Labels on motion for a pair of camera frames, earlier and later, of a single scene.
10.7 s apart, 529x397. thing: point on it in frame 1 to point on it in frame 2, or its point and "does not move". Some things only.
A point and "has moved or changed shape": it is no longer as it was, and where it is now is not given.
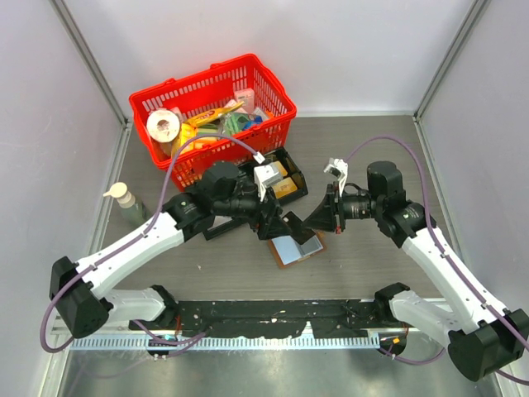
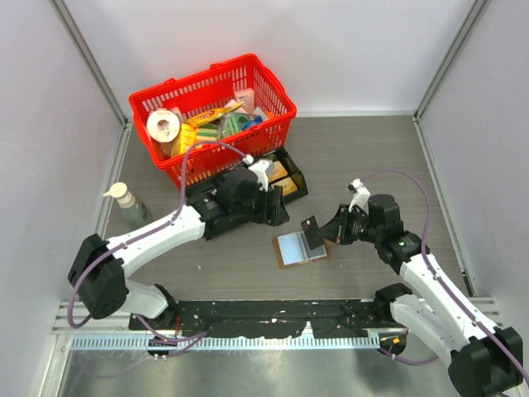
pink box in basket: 248,96 does not move
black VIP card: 299,232 has moved or changed shape
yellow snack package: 188,126 does not move
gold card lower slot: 284,188 does not move
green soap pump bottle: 133,213 does not move
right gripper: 324,217 to 337,229
